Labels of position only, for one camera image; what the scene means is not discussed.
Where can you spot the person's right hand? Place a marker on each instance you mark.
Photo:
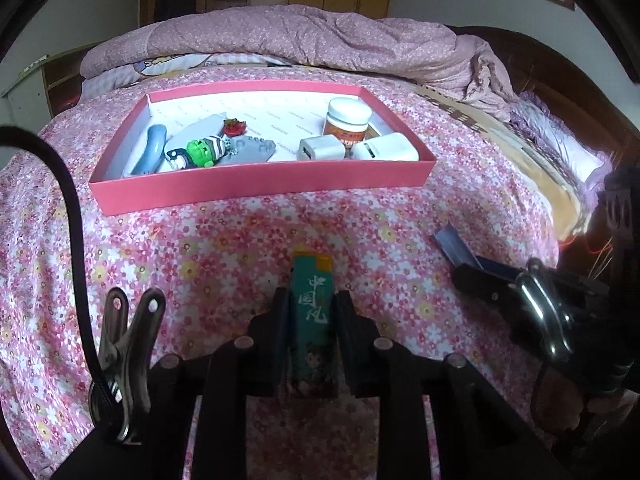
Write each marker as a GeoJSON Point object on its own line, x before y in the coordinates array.
{"type": "Point", "coordinates": [557, 406]}

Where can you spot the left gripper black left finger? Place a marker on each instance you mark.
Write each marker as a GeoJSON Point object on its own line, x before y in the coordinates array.
{"type": "Point", "coordinates": [264, 361]}

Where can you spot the metal clamp on right gripper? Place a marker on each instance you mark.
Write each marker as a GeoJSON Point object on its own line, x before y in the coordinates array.
{"type": "Point", "coordinates": [544, 307]}

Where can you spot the lavender plastic holder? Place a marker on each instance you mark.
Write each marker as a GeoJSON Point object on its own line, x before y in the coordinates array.
{"type": "Point", "coordinates": [454, 248]}

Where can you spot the pink shallow cardboard box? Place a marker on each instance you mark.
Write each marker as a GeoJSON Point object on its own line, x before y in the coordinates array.
{"type": "Point", "coordinates": [283, 111]}

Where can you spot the beige patterned blanket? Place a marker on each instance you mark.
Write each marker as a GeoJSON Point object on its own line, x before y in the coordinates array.
{"type": "Point", "coordinates": [563, 192]}

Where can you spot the green lighter with characters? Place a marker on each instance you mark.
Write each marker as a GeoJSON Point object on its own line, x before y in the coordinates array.
{"type": "Point", "coordinates": [313, 350]}

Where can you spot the white bedside cabinet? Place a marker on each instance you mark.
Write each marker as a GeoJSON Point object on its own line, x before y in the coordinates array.
{"type": "Point", "coordinates": [45, 88]}

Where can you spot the metal spring clamp left camera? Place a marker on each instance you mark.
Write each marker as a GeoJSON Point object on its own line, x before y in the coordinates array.
{"type": "Point", "coordinates": [124, 355]}

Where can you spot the pink quilted duvet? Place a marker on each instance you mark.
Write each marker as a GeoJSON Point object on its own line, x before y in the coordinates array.
{"type": "Point", "coordinates": [462, 67]}

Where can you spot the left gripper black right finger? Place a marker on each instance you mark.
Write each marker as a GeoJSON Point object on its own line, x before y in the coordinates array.
{"type": "Point", "coordinates": [367, 357]}

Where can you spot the red candy wrapper charm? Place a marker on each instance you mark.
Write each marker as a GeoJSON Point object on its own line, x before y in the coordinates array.
{"type": "Point", "coordinates": [233, 127]}

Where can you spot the white earbuds charging case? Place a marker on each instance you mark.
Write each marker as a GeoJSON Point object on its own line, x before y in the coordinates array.
{"type": "Point", "coordinates": [393, 147]}

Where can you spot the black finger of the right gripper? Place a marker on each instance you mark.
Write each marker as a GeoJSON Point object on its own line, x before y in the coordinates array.
{"type": "Point", "coordinates": [494, 285]}
{"type": "Point", "coordinates": [563, 281]}

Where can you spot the white usb wall charger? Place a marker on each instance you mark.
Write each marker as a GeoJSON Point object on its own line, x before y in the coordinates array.
{"type": "Point", "coordinates": [321, 148]}

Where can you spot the white lid orange jar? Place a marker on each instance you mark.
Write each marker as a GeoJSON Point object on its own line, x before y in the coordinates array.
{"type": "Point", "coordinates": [348, 120]}

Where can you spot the green black figure keychain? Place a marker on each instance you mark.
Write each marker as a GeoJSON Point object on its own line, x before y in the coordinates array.
{"type": "Point", "coordinates": [200, 153]}

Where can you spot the cartoon print pillow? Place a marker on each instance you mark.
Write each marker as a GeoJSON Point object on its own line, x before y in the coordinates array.
{"type": "Point", "coordinates": [129, 74]}

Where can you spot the grey lego-like plate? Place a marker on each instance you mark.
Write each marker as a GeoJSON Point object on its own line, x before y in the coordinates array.
{"type": "Point", "coordinates": [247, 150]}

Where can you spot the dark wooden headboard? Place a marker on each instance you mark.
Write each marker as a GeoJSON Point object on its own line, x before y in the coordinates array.
{"type": "Point", "coordinates": [566, 89]}

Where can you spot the blue grey oval device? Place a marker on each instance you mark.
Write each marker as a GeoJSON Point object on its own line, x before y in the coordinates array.
{"type": "Point", "coordinates": [208, 126]}

